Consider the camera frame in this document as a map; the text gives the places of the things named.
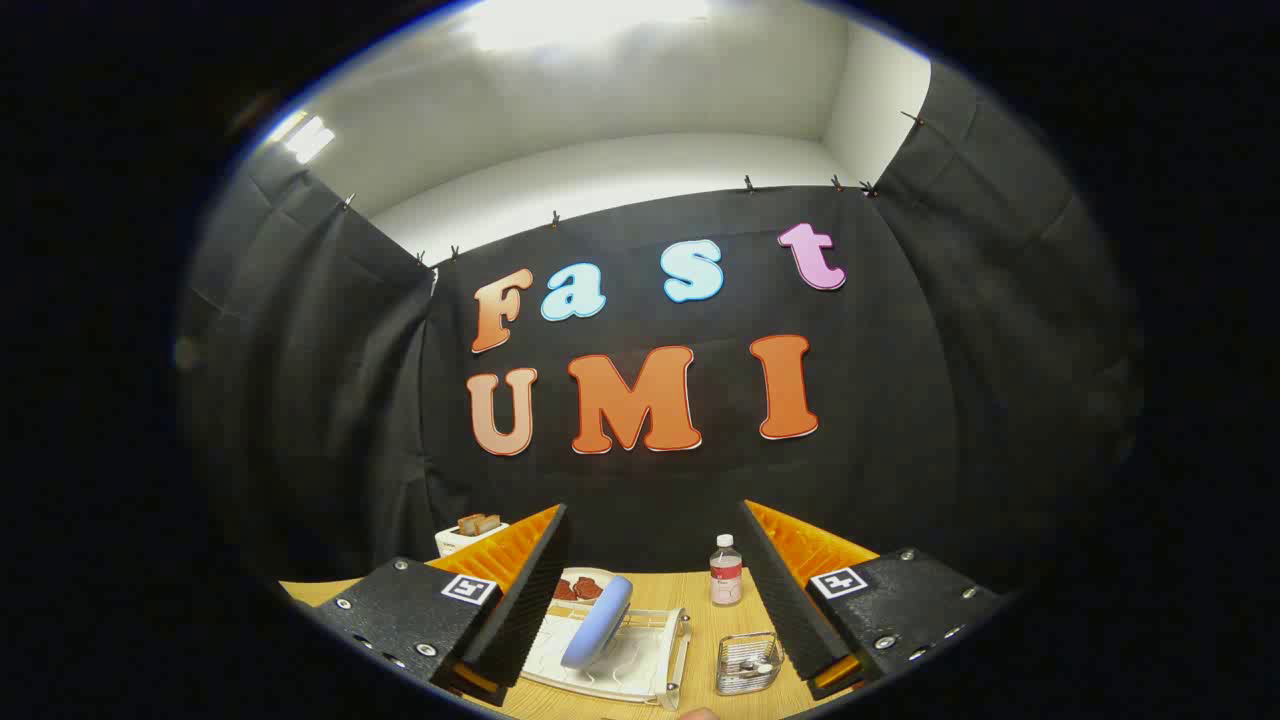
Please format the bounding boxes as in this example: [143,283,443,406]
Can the black backdrop cloth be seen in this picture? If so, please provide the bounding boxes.
[180,60,1146,601]

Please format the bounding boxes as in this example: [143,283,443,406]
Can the blue plate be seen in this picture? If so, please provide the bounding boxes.
[560,575,634,671]

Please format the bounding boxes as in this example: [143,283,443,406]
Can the white toaster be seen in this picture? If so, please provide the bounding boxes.
[435,520,511,558]

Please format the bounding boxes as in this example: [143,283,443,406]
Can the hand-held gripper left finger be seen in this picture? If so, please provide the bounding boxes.
[312,503,573,701]

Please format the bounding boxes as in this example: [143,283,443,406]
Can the beige oval plate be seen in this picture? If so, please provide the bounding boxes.
[553,567,616,603]

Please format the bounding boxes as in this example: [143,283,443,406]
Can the white wire dish rack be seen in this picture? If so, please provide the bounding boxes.
[520,600,693,711]

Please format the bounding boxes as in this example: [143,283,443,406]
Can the metal wire basket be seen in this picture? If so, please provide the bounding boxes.
[715,632,783,697]

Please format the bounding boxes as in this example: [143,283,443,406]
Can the ceiling light panel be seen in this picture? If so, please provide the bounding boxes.
[283,114,337,166]

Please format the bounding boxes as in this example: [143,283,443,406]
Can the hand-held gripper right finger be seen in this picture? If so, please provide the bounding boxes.
[738,499,1006,701]

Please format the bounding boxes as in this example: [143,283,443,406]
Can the clear bottle with red label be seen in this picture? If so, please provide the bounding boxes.
[709,534,744,607]

